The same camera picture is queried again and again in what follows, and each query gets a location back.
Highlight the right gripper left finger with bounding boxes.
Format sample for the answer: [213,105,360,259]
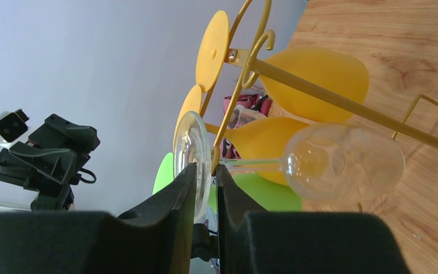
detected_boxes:
[0,164,197,273]

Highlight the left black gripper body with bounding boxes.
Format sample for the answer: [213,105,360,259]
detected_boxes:
[0,142,91,190]

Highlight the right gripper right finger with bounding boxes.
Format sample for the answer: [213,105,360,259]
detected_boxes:
[216,165,410,273]

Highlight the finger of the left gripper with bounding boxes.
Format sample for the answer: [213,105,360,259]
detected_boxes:
[37,114,100,155]
[9,142,78,184]

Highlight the green plastic glass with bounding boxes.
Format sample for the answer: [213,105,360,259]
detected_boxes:
[152,152,302,212]

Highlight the yellow plastic glass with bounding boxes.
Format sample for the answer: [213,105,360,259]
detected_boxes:
[195,1,376,122]
[173,84,310,186]

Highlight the clear wine glass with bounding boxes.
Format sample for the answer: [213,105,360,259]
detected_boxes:
[173,111,405,221]
[228,105,266,129]

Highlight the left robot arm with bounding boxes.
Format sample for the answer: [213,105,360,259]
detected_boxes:
[0,109,100,211]

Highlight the gold wine glass rack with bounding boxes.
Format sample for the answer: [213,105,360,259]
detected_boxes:
[200,0,438,212]

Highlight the pink object beside table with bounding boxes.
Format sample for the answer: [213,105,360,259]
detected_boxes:
[221,94,273,159]

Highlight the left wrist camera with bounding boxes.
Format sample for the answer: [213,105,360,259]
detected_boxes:
[0,108,32,149]

